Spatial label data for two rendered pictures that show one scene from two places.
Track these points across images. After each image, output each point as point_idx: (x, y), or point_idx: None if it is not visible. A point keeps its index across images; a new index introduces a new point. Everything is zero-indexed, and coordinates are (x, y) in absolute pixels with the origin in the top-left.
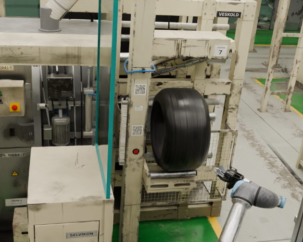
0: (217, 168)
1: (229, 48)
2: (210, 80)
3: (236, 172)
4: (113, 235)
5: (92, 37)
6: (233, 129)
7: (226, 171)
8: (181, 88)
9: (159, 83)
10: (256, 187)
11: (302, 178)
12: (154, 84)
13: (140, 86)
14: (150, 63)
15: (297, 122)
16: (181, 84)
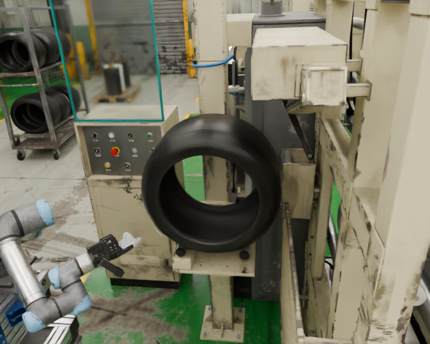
0: (136, 239)
1: (304, 88)
2: (364, 194)
3: (100, 244)
4: (279, 320)
5: (235, 20)
6: (299, 330)
7: (110, 235)
8: (221, 120)
9: (332, 147)
10: (16, 209)
11: None
12: (330, 145)
13: None
14: (196, 54)
15: None
16: (340, 166)
